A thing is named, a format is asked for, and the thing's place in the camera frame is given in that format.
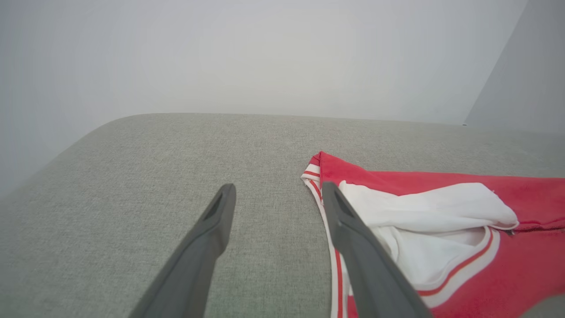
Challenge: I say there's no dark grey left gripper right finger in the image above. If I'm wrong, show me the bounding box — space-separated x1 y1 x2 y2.
321 181 434 318

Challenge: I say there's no grey fabric sofa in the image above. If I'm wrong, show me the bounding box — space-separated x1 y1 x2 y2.
0 113 565 318

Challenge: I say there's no red and white basketball jersey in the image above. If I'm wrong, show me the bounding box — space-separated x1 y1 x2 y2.
301 151 565 318

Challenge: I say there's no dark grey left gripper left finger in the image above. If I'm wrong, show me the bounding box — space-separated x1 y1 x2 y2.
128 183 237 318

